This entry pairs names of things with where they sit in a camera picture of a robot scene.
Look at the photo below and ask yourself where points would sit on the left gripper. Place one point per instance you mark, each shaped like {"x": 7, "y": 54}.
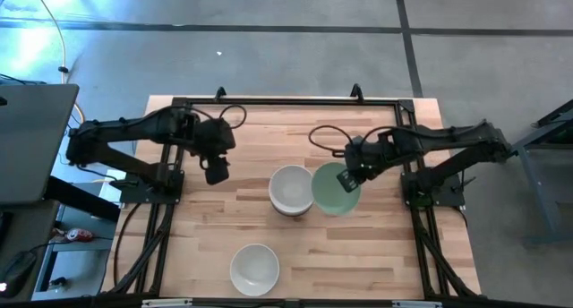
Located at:
{"x": 217, "y": 138}

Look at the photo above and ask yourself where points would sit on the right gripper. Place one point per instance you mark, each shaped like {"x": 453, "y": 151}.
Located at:
{"x": 365, "y": 158}

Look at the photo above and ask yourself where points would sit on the mint green bowl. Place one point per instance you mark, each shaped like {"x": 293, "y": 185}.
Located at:
{"x": 329, "y": 196}

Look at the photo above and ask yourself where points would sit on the large white ribbed bowl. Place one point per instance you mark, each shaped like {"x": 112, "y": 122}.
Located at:
{"x": 254, "y": 270}

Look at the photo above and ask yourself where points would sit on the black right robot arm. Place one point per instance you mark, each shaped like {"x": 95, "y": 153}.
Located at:
{"x": 447, "y": 135}

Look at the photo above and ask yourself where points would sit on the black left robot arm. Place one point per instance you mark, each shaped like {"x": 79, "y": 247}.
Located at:
{"x": 134, "y": 124}

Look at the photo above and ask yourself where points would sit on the red white computer mouse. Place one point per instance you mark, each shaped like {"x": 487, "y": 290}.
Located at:
{"x": 79, "y": 234}

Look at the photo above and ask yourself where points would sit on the grey desk panel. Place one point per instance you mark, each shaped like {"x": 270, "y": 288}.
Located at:
{"x": 31, "y": 142}

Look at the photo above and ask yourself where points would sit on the blue grey metal stand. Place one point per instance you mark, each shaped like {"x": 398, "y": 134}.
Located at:
{"x": 541, "y": 133}

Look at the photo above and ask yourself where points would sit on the black frame bracket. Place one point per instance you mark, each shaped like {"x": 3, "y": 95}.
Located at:
{"x": 219, "y": 93}
{"x": 356, "y": 91}

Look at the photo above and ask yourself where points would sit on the black aluminium table frame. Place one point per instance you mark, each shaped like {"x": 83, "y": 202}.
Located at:
{"x": 291, "y": 102}

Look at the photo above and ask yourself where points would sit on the white frame plate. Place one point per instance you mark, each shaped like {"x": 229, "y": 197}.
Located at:
{"x": 165, "y": 303}
{"x": 416, "y": 304}

